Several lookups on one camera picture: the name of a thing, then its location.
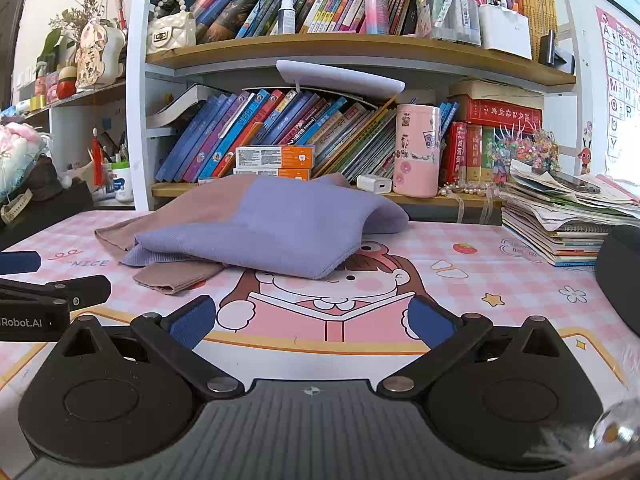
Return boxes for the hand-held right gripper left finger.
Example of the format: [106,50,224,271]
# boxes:
[59,295,246,402]

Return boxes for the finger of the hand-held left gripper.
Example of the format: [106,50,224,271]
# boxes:
[0,251,42,276]
[0,275,112,309]

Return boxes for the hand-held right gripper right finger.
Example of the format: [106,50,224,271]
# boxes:
[376,298,568,402]

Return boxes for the purple and pink sweater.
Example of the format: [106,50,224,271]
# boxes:
[95,172,411,296]

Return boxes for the black case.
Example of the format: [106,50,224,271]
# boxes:
[0,178,96,251]

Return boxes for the beige wristwatch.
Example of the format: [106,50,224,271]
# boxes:
[0,189,34,224]

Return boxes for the pink checkered cartoon desk mat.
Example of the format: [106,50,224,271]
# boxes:
[0,208,640,461]

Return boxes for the dark brown hat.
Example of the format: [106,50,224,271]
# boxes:
[20,155,64,202]

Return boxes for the pink white plush bouquet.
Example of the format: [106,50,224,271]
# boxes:
[0,122,52,199]

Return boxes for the white can green lid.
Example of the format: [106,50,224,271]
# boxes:
[111,160,133,205]

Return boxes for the red tassel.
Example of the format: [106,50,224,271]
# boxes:
[90,127,106,187]

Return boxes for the white charger plug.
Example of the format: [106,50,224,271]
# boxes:
[356,174,394,195]

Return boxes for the bunch of brushes and pens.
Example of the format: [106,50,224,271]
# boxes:
[101,131,132,164]

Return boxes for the stack of notebooks and papers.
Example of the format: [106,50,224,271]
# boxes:
[500,160,640,267]

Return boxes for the pink cylinder holder with stickers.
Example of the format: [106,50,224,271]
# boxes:
[392,104,442,199]

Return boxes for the red upright book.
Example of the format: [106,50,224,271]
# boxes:
[467,125,484,183]
[442,122,469,184]

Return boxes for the orange and white box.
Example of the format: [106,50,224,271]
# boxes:
[235,167,311,181]
[235,144,316,170]

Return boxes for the green upright book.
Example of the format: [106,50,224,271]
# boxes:
[482,126,496,182]

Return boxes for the white side shelf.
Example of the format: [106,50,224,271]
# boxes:
[0,79,137,211]

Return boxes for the red round doll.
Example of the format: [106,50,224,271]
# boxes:
[56,65,79,100]

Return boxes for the dark round object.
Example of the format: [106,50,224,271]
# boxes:
[595,225,640,339]

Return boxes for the dark smartphone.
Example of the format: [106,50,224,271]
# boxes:
[532,168,602,195]

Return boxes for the thick book white pages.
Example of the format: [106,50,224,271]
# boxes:
[146,84,222,129]

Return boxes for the clear round ball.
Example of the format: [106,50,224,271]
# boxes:
[587,400,640,452]

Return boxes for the row of leaning picture books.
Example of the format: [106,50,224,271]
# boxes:
[155,87,401,186]

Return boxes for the cartoon figure ornament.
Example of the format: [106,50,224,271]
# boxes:
[75,17,129,92]

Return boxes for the red thick dictionary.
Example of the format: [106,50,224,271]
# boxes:
[461,95,544,124]

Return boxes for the beige thick book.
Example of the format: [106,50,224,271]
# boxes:
[449,80,544,102]

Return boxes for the dried flower bunch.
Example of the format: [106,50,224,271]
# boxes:
[49,0,102,37]

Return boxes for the white flat pad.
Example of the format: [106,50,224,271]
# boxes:
[276,59,406,97]

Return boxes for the white quilted handbag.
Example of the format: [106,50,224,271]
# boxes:
[146,0,197,55]

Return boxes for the white bookshelf wooden shelves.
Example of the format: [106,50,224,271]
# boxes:
[125,0,591,212]

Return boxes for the white storage box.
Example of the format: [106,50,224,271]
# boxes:
[477,4,534,60]

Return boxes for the clear marker holder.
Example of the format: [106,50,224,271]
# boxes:
[426,0,484,47]

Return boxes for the pink blue gradient bottle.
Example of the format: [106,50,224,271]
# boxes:
[364,0,390,36]

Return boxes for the white spray bottle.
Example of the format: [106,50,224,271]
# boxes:
[277,0,297,35]

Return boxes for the row of yellow books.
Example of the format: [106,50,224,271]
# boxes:
[512,0,559,62]

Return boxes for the row of colourful paperback books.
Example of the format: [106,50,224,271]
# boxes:
[190,0,426,43]

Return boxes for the pearl string with ribbon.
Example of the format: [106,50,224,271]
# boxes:
[439,181,502,224]

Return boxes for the cartoon wall sticker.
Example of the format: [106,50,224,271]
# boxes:
[577,120,597,164]

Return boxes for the alphabet wall poster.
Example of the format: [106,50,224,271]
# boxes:
[595,7,640,177]

